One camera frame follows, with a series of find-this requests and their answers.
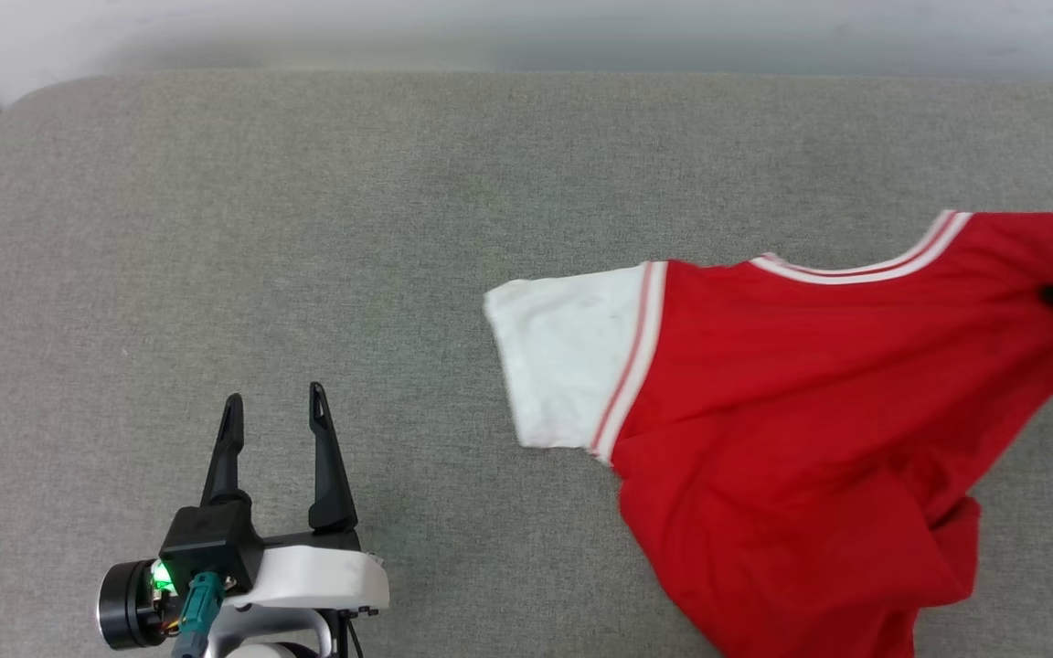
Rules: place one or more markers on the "red and white shirt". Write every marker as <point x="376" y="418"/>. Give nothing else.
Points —
<point x="810" y="411"/>

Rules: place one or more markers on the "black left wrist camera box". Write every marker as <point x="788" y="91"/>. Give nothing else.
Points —
<point x="211" y="539"/>

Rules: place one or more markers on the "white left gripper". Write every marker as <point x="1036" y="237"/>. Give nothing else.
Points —
<point x="325" y="580"/>

